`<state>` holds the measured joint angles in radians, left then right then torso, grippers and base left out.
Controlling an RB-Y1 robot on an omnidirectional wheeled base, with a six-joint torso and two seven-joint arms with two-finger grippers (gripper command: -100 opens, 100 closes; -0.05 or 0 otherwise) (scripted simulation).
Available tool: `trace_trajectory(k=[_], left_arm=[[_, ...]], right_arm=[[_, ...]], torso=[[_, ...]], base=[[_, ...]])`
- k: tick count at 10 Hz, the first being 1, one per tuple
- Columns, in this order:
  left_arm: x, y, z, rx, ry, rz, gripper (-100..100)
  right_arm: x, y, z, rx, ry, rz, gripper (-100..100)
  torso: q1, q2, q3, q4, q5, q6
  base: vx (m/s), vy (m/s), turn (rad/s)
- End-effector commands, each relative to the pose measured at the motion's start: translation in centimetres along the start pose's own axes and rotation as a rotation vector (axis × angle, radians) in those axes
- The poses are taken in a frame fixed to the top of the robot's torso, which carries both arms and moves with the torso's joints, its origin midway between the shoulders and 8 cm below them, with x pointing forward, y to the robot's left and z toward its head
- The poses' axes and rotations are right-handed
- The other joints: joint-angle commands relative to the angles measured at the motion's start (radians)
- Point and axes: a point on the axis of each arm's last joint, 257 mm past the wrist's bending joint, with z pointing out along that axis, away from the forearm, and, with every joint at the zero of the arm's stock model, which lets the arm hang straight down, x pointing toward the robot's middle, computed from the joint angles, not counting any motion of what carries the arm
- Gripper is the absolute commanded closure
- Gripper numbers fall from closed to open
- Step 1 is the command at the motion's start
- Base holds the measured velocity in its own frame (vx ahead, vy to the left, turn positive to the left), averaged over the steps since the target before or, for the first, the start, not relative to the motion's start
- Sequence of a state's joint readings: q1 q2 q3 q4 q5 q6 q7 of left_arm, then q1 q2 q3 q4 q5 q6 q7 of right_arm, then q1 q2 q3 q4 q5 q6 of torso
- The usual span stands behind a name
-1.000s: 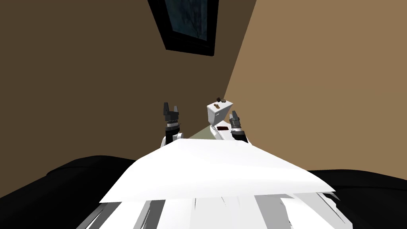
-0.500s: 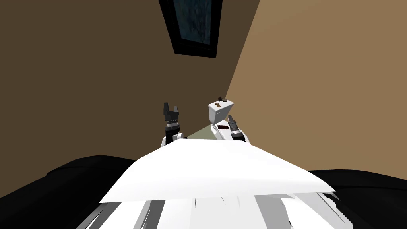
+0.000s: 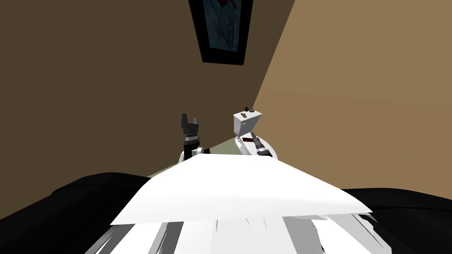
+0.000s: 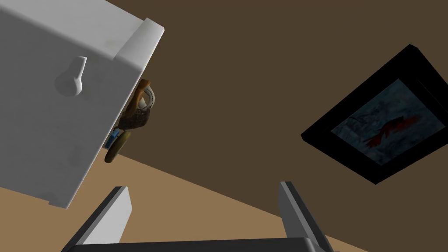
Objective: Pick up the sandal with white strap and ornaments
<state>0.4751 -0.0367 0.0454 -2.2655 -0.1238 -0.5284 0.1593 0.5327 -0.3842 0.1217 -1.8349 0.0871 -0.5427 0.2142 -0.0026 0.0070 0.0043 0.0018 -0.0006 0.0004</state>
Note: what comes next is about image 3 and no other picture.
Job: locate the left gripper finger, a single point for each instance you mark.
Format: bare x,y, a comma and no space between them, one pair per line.
184,118
195,121

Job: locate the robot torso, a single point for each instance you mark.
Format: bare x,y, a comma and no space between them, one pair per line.
233,190

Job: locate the white toilet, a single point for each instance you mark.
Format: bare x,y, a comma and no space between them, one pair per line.
246,124

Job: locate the black framed wall picture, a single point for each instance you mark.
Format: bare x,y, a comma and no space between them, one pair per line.
224,28

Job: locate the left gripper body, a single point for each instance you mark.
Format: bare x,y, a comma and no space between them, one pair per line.
190,129

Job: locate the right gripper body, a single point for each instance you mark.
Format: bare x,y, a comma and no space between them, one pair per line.
255,138

